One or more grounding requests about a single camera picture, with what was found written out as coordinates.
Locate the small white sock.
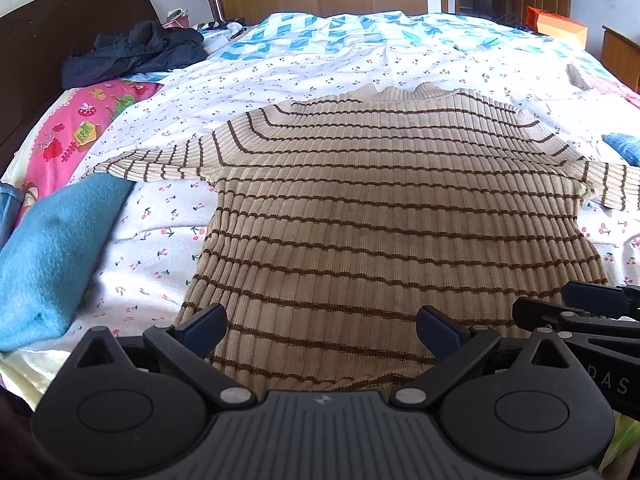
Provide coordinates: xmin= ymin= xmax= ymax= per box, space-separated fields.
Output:
xmin=566 ymin=64 xmax=591 ymax=91

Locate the blue garment at right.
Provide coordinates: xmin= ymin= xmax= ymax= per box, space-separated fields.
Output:
xmin=602 ymin=133 xmax=640 ymax=167

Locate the orange cardboard box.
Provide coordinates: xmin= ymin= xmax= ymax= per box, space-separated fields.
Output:
xmin=525 ymin=6 xmax=588 ymax=49

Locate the pink bucket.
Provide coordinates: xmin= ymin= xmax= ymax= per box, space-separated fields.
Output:
xmin=163 ymin=8 xmax=190 ymax=28

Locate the dark navy jacket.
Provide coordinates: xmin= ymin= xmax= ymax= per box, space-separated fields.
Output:
xmin=61 ymin=21 xmax=207 ymax=90

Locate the blue white checkered quilt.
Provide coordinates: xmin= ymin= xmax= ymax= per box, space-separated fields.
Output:
xmin=217 ymin=11 xmax=610 ymax=77

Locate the pink cartoon print pillow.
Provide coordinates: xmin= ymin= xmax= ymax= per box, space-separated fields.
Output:
xmin=6 ymin=79 xmax=160 ymax=217

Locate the wooden side cabinet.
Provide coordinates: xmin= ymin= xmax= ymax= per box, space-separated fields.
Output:
xmin=601 ymin=26 xmax=640 ymax=93

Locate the teal blue folded towel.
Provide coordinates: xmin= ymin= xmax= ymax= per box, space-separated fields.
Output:
xmin=1 ymin=174 xmax=134 ymax=352

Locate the dark wooden headboard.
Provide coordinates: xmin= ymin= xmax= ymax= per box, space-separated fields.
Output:
xmin=0 ymin=0 xmax=157 ymax=169

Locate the beige brown striped knit sweater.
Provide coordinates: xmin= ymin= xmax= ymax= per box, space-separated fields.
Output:
xmin=100 ymin=84 xmax=639 ymax=393

